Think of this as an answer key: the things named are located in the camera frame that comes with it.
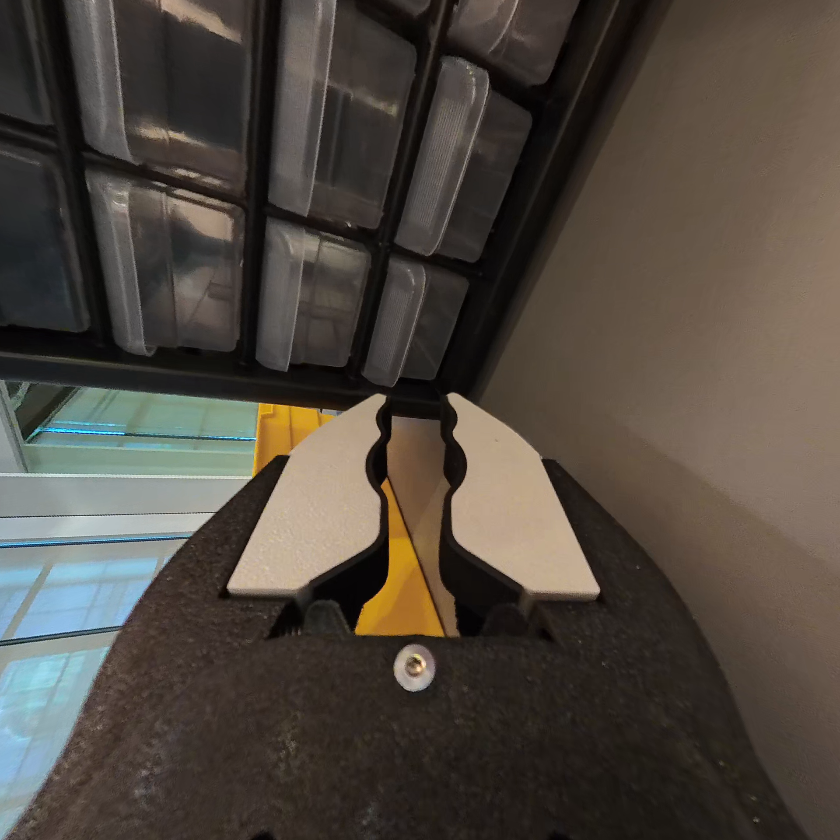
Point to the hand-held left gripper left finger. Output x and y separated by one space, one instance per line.
309 525

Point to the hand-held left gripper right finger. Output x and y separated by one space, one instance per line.
523 525

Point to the yellow plastic bin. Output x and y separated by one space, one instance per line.
394 591

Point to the black drawer cabinet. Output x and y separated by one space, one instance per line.
565 158

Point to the glass partition wall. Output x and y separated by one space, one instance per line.
79 578

